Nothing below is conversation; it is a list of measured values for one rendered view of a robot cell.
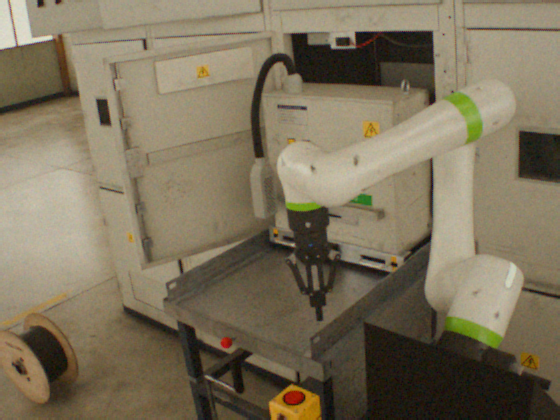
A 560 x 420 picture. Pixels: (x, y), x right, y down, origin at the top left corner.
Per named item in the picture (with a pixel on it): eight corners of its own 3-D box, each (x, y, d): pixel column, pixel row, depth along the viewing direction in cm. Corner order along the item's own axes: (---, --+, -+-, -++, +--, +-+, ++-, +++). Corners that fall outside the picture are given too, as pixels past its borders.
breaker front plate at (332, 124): (395, 260, 180) (389, 104, 163) (275, 231, 210) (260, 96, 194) (397, 258, 181) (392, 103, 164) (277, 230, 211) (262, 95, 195)
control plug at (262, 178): (265, 219, 196) (259, 168, 190) (254, 216, 200) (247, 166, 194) (280, 211, 202) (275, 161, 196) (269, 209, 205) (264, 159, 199)
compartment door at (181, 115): (136, 264, 212) (98, 57, 187) (289, 219, 239) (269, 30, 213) (141, 270, 206) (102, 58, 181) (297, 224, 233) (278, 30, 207)
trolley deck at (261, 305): (324, 382, 147) (322, 363, 145) (165, 315, 186) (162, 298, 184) (445, 272, 194) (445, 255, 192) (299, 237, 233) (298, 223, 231)
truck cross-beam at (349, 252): (403, 275, 179) (403, 257, 177) (270, 241, 213) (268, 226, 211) (411, 268, 183) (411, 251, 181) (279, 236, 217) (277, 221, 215)
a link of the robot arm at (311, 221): (284, 214, 128) (327, 209, 127) (287, 195, 139) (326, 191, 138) (288, 240, 130) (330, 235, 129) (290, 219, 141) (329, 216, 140)
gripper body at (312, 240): (328, 219, 138) (331, 255, 141) (291, 222, 139) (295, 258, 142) (328, 231, 131) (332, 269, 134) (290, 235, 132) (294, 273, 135)
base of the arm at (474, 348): (545, 403, 116) (555, 377, 117) (542, 394, 104) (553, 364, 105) (434, 362, 130) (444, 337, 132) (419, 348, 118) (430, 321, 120)
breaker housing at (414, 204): (399, 259, 180) (393, 101, 163) (275, 230, 211) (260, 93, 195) (467, 204, 215) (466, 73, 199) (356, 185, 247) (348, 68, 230)
